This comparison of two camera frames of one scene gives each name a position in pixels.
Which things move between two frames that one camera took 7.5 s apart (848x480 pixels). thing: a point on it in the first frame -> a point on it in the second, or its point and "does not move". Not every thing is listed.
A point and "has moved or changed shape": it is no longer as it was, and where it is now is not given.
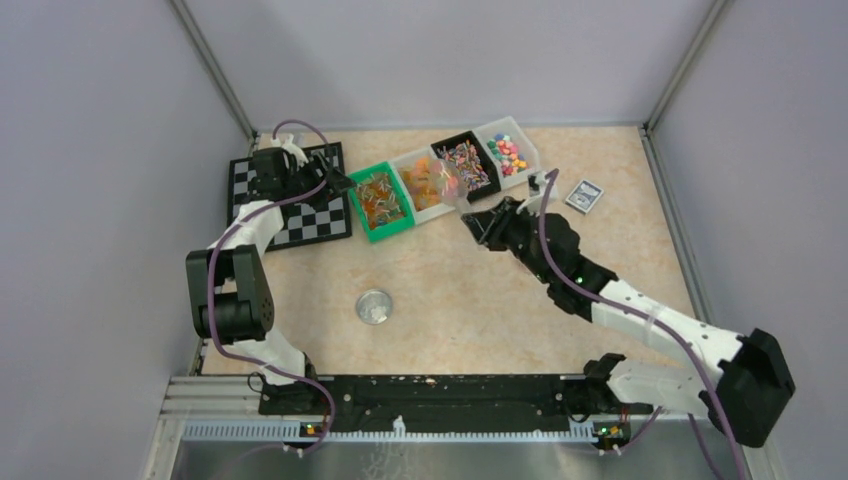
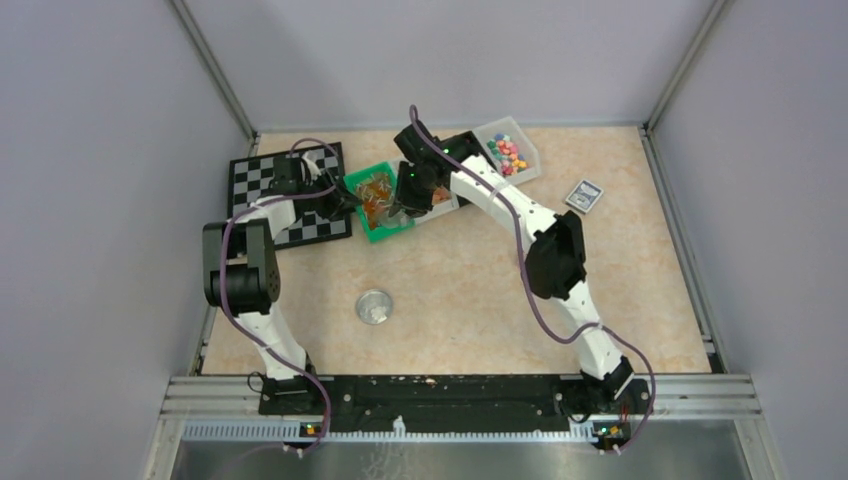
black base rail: x=449 y=398 does not move
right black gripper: x=493 y=224 -> x=403 y=200
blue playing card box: x=584 y=196 does not move
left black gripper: x=337 y=183 -> x=339 y=200
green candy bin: x=381 y=202 does not move
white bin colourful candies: x=511 y=153 does not move
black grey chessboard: x=302 y=223 does not move
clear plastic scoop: x=452 y=184 has moved or changed shape
